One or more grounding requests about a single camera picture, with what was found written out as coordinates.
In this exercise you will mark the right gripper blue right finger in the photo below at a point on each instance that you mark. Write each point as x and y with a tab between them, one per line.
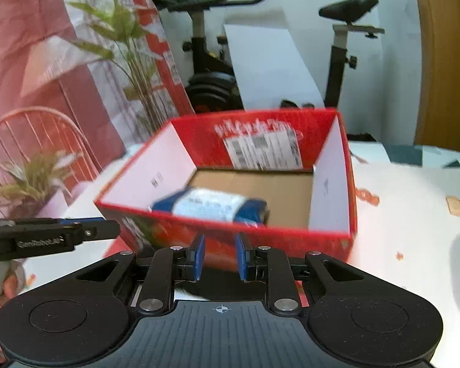
271	266

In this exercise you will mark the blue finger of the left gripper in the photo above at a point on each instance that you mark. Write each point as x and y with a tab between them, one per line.
99	229
67	221

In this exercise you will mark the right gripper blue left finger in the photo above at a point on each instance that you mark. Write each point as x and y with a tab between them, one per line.
166	267

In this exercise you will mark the blue white soft package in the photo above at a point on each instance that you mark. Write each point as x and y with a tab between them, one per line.
212	205

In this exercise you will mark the red cardboard box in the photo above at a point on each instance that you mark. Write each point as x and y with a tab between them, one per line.
295	160

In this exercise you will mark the pink printed backdrop cloth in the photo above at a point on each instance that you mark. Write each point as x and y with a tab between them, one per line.
81	83

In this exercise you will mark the black exercise bike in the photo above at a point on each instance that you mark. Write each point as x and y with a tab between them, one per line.
213	85

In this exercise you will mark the white foam sheet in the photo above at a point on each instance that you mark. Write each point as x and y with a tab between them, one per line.
269	68

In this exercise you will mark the wooden door frame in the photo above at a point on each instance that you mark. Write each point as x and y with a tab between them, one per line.
439	112

